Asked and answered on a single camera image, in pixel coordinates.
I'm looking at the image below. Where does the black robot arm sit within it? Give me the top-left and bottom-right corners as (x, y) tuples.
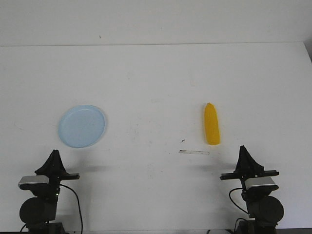
(220, 145), (284, 234)
(18, 150), (83, 234)

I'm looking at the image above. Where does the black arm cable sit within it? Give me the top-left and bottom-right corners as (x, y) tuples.
(228, 187), (251, 216)
(59, 184), (83, 234)

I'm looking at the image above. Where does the tape strip on table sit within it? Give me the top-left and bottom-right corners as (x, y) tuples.
(179, 150), (210, 155)

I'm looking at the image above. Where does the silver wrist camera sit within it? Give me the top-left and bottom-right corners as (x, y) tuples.
(18, 175), (49, 190)
(245, 176), (279, 191)

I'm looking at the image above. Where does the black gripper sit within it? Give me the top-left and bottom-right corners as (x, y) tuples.
(35, 150), (80, 186)
(220, 145), (279, 185)

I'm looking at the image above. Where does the light blue round plate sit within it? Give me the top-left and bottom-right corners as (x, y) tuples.
(58, 105), (107, 148)

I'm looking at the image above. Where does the yellow corn cob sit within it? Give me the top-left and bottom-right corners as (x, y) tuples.
(204, 103), (220, 145)

